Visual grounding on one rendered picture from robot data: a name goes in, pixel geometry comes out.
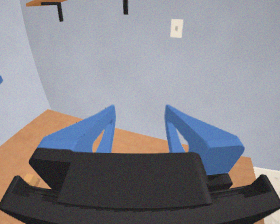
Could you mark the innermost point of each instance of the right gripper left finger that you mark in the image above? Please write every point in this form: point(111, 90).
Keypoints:
point(80, 136)

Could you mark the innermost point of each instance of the small tan block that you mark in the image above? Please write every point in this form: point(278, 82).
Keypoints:
point(30, 179)

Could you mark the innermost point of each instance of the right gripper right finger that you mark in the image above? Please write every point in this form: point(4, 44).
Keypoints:
point(219, 150)

